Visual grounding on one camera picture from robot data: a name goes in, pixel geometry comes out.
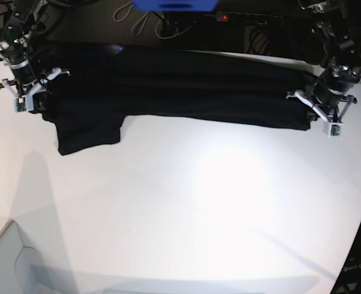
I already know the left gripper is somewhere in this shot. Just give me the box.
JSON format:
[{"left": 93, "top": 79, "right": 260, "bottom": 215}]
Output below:
[{"left": 286, "top": 90, "right": 357, "bottom": 134}]

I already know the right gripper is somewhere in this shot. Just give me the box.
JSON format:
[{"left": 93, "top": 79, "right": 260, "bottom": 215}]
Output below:
[{"left": 0, "top": 67, "right": 70, "bottom": 101}]

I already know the black t-shirt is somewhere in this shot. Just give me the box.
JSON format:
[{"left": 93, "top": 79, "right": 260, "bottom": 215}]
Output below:
[{"left": 33, "top": 42, "right": 315, "bottom": 155}]

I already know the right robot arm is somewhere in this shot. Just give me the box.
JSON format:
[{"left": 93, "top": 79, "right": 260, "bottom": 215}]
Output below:
[{"left": 0, "top": 1, "right": 70, "bottom": 113}]

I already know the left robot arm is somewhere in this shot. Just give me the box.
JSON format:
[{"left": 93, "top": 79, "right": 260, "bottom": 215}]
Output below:
[{"left": 287, "top": 1, "right": 361, "bottom": 137}]

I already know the black power strip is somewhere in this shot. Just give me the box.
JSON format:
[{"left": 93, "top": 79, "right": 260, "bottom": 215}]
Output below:
[{"left": 213, "top": 12, "right": 284, "bottom": 27}]

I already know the blue box overhead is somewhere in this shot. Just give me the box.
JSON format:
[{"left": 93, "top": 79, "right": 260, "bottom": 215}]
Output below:
[{"left": 133, "top": 0, "right": 218, "bottom": 12}]

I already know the white bin bottom left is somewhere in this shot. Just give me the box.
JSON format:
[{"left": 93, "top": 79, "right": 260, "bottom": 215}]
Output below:
[{"left": 0, "top": 219, "right": 77, "bottom": 294}]

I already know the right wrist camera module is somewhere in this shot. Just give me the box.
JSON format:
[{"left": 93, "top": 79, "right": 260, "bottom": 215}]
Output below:
[{"left": 13, "top": 96, "right": 34, "bottom": 113}]

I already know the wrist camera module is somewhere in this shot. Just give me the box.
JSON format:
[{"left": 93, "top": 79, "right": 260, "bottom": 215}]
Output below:
[
  {"left": 13, "top": 96, "right": 34, "bottom": 113},
  {"left": 323, "top": 122, "right": 343, "bottom": 137}
]

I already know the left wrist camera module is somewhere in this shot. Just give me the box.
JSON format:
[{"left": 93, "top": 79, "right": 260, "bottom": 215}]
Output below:
[{"left": 323, "top": 122, "right": 343, "bottom": 137}]

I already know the white coiled cable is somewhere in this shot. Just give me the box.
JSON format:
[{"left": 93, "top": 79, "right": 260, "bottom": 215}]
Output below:
[{"left": 112, "top": 2, "right": 156, "bottom": 36}]

